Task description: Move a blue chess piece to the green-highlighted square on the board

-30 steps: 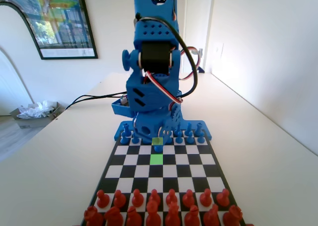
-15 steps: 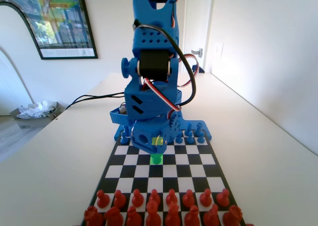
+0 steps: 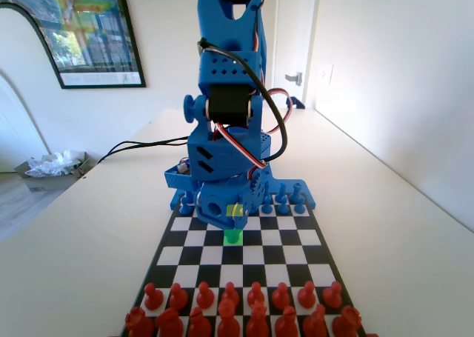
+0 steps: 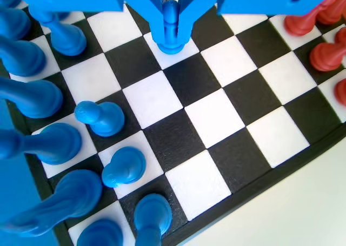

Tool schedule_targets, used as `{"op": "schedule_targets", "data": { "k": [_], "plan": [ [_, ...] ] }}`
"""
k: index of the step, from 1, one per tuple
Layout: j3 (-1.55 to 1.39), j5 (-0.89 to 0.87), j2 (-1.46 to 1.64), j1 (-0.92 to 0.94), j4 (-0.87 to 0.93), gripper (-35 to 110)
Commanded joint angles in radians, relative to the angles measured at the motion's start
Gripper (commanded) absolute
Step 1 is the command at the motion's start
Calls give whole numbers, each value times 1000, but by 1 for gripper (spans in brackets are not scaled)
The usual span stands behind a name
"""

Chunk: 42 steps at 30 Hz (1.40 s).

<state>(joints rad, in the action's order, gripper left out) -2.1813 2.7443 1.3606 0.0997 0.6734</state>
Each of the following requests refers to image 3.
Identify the crumpled clear plastic wrap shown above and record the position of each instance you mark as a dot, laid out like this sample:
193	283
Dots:
52	164

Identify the white door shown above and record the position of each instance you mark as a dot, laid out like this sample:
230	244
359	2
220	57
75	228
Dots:
296	37

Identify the red chess rook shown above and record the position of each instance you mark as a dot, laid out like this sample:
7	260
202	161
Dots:
139	322
347	320

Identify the black and white chessboard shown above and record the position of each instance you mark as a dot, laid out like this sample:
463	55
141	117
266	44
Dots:
289	248

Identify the blue table clamp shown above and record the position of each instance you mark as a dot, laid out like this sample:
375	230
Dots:
299	103

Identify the dark framed wall poster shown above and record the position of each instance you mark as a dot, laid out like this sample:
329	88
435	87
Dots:
96	37

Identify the blue chess knight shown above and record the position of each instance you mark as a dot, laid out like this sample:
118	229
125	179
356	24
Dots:
282	189

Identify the red chess pawn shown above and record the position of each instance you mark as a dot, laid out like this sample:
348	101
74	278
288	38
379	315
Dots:
280	296
230	292
256	294
153	296
204	295
178	297
306	295
332	295

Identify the blue chess bishop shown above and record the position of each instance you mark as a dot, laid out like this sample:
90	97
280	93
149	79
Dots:
267	190

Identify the blue chess pawn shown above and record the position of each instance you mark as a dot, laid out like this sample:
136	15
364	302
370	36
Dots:
233	237
300	206
184	208
283	206
266	206

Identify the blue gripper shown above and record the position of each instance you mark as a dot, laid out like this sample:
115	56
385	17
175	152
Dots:
216	207

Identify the grey cardboard box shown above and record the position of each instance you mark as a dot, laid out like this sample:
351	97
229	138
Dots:
55	183

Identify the red chess knight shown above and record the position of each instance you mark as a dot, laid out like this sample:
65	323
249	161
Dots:
169	324
315	322

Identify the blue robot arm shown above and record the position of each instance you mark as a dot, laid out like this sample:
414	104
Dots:
229	66

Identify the white arched furniture panel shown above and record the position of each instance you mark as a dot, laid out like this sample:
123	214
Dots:
15	55

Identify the red chess bishop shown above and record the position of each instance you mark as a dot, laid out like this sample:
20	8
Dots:
286	323
200	324

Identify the gripper camera in blue mount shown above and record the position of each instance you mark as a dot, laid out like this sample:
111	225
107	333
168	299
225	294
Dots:
177	177

